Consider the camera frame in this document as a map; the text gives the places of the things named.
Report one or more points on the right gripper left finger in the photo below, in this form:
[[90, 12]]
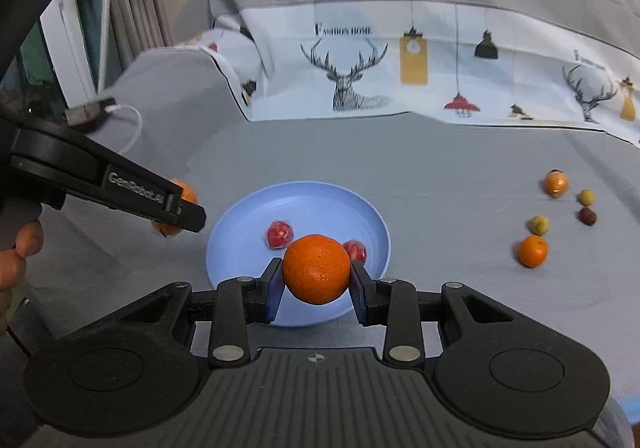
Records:
[[239, 302]]

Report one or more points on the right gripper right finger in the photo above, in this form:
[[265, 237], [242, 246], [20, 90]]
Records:
[[394, 305]]

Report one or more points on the large orange tangerine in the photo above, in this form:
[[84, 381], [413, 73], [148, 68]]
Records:
[[316, 269]]

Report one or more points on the dark red jujube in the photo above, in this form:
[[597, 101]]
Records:
[[587, 216]]

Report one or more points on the person's left hand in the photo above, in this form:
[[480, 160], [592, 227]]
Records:
[[28, 242]]

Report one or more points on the blue round plate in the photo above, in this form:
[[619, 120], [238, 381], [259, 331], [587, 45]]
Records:
[[316, 229]]

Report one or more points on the black smartphone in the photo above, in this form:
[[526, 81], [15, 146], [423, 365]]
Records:
[[91, 114]]

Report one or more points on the wrapped red fruit right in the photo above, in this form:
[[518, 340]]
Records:
[[356, 251]]

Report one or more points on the wrapped red fruit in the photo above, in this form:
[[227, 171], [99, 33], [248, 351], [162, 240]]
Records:
[[279, 235], [356, 251]]

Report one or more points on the wrapped red fruit left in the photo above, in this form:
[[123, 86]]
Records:
[[279, 235]]

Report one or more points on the small orange tangerine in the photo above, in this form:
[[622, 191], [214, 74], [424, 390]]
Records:
[[532, 251]]

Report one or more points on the yellow-green small fruit left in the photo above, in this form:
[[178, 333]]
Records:
[[539, 225]]

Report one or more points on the yellow-green small fruit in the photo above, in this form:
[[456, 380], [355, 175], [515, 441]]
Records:
[[539, 225], [586, 197]]

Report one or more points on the yellow-green small fruit right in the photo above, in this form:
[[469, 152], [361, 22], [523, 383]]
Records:
[[586, 197]]

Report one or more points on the grey printed sofa cover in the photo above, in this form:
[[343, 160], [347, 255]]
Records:
[[445, 115]]

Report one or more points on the white door frame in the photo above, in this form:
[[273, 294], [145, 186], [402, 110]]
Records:
[[62, 32]]

